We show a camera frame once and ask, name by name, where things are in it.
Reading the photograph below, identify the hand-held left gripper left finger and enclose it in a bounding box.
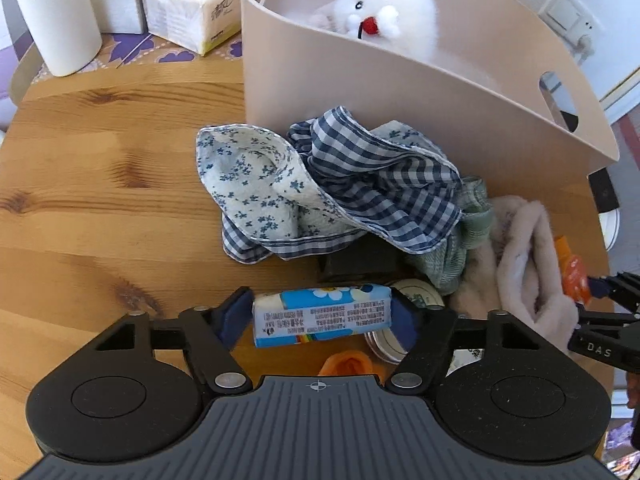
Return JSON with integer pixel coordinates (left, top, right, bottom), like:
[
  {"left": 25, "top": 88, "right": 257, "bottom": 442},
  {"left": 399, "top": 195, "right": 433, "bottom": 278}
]
[{"left": 95, "top": 287, "right": 253, "bottom": 395}]

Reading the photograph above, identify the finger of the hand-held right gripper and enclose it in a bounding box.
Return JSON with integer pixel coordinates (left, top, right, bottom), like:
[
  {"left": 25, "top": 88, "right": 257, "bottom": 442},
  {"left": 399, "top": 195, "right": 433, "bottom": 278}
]
[
  {"left": 587, "top": 272, "right": 640, "bottom": 311},
  {"left": 575, "top": 307, "right": 640, "bottom": 330}
]

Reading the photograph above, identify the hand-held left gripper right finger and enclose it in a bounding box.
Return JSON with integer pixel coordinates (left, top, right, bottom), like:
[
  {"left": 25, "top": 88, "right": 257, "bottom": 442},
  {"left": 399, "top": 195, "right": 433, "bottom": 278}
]
[{"left": 389, "top": 292, "right": 544, "bottom": 394}]

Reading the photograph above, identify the orange snack packet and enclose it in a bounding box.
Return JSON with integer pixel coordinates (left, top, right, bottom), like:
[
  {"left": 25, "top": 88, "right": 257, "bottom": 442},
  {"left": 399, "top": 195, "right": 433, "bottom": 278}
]
[{"left": 552, "top": 235, "right": 592, "bottom": 304}]

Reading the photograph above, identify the small black box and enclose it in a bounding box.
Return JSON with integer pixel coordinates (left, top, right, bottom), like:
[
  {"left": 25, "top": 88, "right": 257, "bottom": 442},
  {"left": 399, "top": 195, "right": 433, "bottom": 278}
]
[{"left": 320, "top": 239, "right": 401, "bottom": 284}]

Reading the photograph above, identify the blue white pocket tissue pack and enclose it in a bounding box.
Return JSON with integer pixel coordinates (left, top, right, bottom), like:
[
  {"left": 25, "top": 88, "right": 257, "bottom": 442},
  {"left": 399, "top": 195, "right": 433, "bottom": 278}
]
[{"left": 252, "top": 284, "right": 393, "bottom": 349}]

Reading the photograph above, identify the pink fluffy cloth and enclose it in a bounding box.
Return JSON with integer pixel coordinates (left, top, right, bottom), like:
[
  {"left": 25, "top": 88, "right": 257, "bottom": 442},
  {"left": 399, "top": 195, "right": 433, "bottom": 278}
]
[{"left": 447, "top": 195, "right": 581, "bottom": 356}]

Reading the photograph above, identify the blue floral gingham cloth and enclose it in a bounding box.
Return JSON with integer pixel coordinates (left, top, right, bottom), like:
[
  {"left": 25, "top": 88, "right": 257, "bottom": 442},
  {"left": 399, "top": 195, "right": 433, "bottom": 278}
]
[{"left": 196, "top": 106, "right": 464, "bottom": 265}]

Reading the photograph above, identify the beige plastic basket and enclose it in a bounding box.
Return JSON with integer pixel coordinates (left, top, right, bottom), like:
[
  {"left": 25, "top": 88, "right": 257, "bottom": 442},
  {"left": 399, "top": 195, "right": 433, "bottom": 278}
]
[{"left": 239, "top": 0, "right": 621, "bottom": 187}]

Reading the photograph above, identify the wooden desktop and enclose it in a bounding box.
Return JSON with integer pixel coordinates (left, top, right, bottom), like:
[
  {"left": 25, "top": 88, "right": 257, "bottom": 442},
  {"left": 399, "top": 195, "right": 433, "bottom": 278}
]
[{"left": 0, "top": 57, "right": 632, "bottom": 480}]

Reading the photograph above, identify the round metal tin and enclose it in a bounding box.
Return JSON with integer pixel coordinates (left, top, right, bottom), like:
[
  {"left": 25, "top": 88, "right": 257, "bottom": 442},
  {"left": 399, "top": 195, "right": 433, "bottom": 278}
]
[{"left": 364, "top": 280, "right": 454, "bottom": 364}]

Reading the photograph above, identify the orange soft item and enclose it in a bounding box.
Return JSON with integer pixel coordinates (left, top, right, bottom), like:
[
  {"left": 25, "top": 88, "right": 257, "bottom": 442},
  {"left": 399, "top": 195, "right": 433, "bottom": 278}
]
[{"left": 319, "top": 351, "right": 386, "bottom": 379}]

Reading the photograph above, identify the green knitted sock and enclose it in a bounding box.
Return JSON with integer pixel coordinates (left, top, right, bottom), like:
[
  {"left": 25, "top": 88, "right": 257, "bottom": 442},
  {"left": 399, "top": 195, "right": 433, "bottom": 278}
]
[{"left": 405, "top": 176, "right": 496, "bottom": 296}]

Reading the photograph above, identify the white power plug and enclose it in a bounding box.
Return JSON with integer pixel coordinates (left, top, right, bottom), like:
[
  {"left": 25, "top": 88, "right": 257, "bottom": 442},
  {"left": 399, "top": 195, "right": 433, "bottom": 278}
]
[{"left": 569, "top": 34, "right": 595, "bottom": 64}]

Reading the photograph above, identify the purple floral table mat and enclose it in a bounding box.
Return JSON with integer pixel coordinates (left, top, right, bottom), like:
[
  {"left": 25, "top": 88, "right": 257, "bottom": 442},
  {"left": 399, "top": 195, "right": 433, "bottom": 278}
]
[{"left": 10, "top": 30, "right": 246, "bottom": 107}]

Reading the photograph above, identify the white soft tissue pack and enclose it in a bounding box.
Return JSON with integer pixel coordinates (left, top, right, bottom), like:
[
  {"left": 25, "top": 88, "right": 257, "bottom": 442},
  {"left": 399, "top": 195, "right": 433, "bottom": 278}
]
[{"left": 140, "top": 0, "right": 251, "bottom": 57}]

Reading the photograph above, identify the white plush toy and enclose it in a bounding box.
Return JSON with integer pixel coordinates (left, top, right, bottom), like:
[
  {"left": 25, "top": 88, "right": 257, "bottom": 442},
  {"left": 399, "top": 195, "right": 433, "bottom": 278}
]
[{"left": 307, "top": 0, "right": 441, "bottom": 59}]

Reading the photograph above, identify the white thermos bottle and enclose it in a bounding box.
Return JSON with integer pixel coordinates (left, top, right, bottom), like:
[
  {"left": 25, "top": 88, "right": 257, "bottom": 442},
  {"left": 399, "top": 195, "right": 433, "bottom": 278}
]
[{"left": 7, "top": 0, "right": 104, "bottom": 78}]

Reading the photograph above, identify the white wall socket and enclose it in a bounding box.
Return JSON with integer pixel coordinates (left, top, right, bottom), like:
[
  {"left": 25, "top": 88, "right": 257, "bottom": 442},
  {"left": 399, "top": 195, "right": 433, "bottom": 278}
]
[{"left": 565, "top": 9, "right": 604, "bottom": 64}]

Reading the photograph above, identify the white wall switch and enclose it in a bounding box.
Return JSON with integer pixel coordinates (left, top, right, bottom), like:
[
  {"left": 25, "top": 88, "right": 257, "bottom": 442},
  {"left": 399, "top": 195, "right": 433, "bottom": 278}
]
[{"left": 537, "top": 0, "right": 582, "bottom": 36}]

